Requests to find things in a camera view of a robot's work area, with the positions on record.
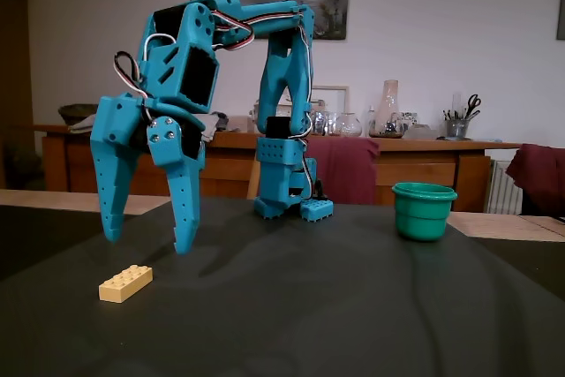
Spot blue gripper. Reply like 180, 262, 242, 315
89, 1, 221, 256

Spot cream white lego brick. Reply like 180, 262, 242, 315
97, 263, 154, 305

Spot grey folded cloth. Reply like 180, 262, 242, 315
68, 111, 230, 145

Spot dark bowl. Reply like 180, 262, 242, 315
57, 103, 99, 127

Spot light wooden chair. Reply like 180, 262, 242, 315
245, 158, 262, 200

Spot black table mat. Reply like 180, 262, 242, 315
473, 237, 565, 295
0, 204, 139, 283

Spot dark red chair cover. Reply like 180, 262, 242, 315
304, 135, 381, 207
504, 143, 565, 224

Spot grey table mat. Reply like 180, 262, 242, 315
0, 196, 565, 377

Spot round glass vase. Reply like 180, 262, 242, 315
335, 111, 364, 138

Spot tall pink glass vase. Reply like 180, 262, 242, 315
367, 79, 405, 139

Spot wooden sideboard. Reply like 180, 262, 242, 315
34, 123, 523, 215

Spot green plastic cup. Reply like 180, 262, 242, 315
391, 180, 459, 243

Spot grey pen holder cup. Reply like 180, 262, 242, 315
444, 117, 470, 140

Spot black scissors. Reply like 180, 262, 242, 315
463, 94, 483, 121

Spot white radiator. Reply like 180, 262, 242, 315
484, 157, 524, 215

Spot white picture frame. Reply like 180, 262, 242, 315
311, 85, 351, 125

